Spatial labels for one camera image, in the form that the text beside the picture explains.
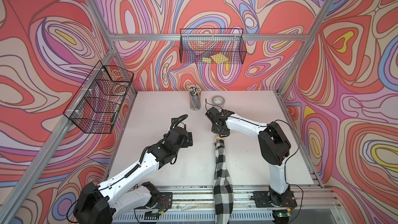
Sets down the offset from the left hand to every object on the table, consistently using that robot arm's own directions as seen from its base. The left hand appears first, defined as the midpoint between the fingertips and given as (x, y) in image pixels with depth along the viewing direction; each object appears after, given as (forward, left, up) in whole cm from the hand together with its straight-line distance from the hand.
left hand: (185, 135), depth 81 cm
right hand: (+7, -20, -11) cm, 24 cm away
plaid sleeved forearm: (-26, -19, -8) cm, 33 cm away
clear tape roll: (+36, -22, -12) cm, 44 cm away
